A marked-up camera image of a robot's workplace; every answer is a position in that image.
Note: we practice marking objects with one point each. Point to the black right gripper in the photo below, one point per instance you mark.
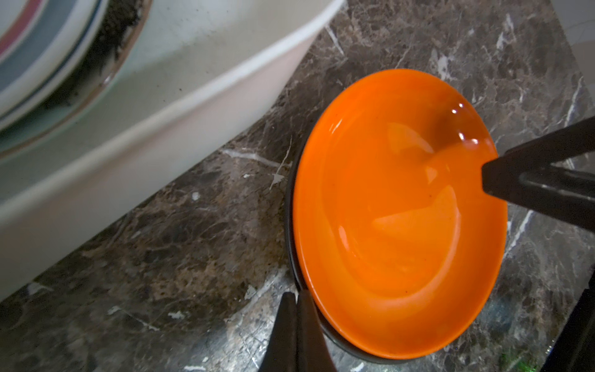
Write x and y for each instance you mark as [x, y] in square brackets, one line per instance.
[574, 349]

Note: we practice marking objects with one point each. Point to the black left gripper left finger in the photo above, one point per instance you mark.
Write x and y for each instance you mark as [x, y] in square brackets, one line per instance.
[281, 354]

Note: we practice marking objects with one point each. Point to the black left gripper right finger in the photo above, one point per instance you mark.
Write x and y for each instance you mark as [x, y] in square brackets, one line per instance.
[312, 351]

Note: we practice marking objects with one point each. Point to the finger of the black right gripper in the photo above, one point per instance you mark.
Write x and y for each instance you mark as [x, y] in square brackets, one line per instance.
[564, 194]
[572, 141]

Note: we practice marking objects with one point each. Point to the orange plate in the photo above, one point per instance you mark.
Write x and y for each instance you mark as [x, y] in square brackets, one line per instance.
[396, 239]

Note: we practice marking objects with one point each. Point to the white plastic bin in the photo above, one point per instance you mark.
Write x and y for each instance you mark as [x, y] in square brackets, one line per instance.
[199, 73]

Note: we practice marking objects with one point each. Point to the mint green flower plate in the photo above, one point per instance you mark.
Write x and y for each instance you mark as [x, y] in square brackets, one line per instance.
[84, 77]

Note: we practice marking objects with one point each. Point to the black plate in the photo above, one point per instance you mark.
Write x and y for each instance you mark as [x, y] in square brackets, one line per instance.
[299, 278]

